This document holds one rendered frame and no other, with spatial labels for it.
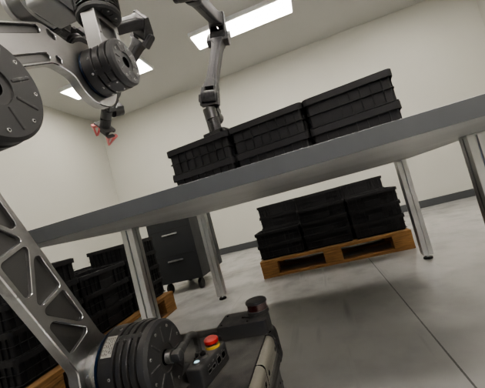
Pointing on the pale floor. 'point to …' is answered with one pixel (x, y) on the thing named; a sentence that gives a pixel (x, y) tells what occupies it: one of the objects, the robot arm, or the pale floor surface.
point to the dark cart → (182, 250)
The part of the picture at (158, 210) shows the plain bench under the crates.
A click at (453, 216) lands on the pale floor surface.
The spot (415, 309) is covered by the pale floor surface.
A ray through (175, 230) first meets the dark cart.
